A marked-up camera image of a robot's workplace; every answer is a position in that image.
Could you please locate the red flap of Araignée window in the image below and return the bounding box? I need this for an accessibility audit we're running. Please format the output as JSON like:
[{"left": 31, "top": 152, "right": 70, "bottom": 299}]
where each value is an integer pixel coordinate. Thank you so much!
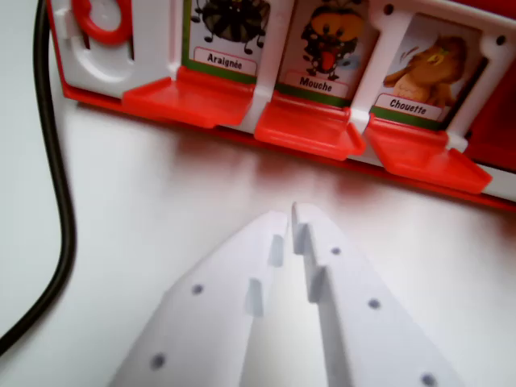
[{"left": 121, "top": 65, "right": 256, "bottom": 130}]

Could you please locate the red flap of Chouette window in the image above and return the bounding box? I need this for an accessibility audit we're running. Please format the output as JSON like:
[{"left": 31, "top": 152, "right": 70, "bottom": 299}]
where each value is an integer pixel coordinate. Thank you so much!
[{"left": 363, "top": 114, "right": 494, "bottom": 196}]

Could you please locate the red and white game board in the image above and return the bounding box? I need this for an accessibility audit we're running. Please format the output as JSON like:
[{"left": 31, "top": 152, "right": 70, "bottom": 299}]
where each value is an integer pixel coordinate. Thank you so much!
[{"left": 46, "top": 0, "right": 516, "bottom": 214}]

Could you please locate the Mouche picture card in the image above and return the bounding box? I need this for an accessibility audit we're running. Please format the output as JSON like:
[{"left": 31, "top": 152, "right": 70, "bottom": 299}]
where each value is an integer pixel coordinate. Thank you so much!
[{"left": 275, "top": 0, "right": 379, "bottom": 108}]

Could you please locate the Chouette picture card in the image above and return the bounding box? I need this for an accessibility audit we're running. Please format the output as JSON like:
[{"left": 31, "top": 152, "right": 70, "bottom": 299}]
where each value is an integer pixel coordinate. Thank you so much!
[{"left": 369, "top": 14, "right": 489, "bottom": 132}]

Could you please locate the red flap of Mouche window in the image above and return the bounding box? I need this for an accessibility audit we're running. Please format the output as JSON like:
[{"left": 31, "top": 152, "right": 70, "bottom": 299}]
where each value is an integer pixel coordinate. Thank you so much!
[{"left": 253, "top": 90, "right": 367, "bottom": 162}]

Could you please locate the thick black cable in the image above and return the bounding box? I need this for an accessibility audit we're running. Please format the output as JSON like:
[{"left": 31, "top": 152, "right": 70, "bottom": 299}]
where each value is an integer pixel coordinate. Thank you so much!
[{"left": 0, "top": 0, "right": 77, "bottom": 356}]

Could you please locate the Araignée picture card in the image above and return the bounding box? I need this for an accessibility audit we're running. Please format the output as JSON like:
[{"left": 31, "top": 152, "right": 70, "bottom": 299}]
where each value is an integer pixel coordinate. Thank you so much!
[{"left": 181, "top": 0, "right": 273, "bottom": 86}]

